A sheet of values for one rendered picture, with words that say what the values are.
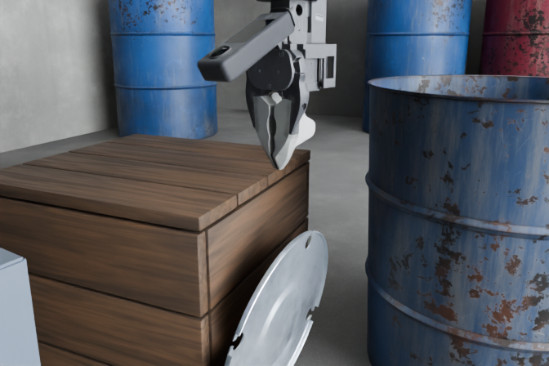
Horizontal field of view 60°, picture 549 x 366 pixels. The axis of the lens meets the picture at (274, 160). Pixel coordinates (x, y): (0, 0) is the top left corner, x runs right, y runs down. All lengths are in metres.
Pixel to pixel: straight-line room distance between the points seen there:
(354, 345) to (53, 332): 0.51
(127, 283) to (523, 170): 0.50
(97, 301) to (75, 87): 2.41
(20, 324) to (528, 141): 0.53
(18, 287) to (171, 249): 0.36
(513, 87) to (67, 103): 2.46
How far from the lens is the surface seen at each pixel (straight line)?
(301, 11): 0.58
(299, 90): 0.54
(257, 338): 0.67
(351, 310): 1.05
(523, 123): 0.62
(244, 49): 0.51
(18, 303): 0.25
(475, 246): 0.66
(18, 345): 0.26
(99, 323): 0.72
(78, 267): 0.70
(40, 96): 2.88
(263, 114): 0.58
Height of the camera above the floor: 0.54
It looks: 14 degrees down
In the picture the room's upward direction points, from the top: straight up
